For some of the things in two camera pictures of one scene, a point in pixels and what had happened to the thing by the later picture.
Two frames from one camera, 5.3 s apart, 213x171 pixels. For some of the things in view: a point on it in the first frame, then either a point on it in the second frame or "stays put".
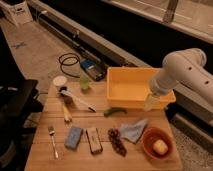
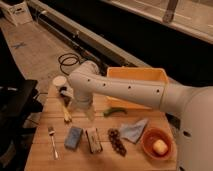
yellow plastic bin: (128, 87) stays put
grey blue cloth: (133, 132) stays put
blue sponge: (73, 137) stays put
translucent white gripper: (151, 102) -> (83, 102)
